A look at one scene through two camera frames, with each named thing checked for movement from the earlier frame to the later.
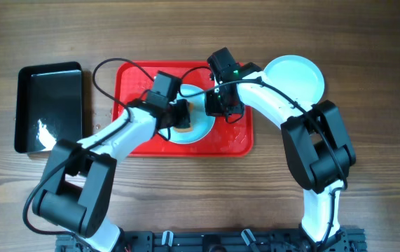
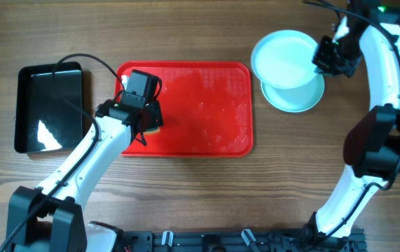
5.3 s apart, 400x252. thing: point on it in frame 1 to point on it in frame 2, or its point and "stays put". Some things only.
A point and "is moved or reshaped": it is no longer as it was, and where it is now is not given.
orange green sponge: x=185 y=129 is moved or reshaped
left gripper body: x=178 y=113 to x=153 y=110
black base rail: x=219 y=241 stays put
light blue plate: x=204 y=124 to x=283 y=59
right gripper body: x=218 y=105 to x=334 y=57
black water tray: x=48 y=106 stays put
